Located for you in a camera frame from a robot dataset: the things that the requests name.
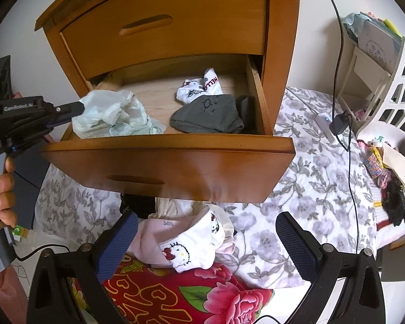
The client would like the white power strip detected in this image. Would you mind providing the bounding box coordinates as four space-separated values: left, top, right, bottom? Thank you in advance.
315 113 336 143

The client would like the cream sheer stocking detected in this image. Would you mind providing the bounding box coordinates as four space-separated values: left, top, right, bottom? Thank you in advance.
150 197 235 244

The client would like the colourful clutter pile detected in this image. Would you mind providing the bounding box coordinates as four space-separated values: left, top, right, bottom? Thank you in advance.
358 140 405 229

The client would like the grey printed garment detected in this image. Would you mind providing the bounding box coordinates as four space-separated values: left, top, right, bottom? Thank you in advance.
170 94 255 134

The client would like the grey floral bedsheet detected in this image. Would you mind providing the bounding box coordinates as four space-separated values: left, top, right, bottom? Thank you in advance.
35 87 390 288

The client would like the dark blue cabinet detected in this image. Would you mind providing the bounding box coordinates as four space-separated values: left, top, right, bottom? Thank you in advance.
0 56 49 230

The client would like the black power adapter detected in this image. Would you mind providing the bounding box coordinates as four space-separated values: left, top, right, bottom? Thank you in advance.
329 112 350 136

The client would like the pink sock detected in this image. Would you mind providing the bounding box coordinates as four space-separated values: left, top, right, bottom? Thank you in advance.
126 217 194 268

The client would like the red floral blanket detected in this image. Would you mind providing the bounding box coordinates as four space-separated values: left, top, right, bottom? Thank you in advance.
67 254 276 324

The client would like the white patterned sock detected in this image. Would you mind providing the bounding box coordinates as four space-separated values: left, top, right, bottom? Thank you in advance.
159 219 224 273

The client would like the person left hand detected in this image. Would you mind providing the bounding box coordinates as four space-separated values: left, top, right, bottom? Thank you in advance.
0 158 18 227

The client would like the white lattice shelf rack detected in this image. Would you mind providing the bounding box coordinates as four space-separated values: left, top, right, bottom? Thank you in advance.
337 12 405 139

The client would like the pale green lace underwear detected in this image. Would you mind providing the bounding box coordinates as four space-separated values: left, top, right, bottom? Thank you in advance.
72 90 166 139

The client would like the white Hello Kitty sock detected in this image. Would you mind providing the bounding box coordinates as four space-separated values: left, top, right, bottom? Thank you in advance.
176 68 223 104

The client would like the wooden nightstand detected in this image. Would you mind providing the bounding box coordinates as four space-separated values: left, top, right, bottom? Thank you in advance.
36 0 299 134

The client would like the black charging cable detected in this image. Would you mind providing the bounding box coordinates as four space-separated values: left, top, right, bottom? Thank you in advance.
313 0 365 254

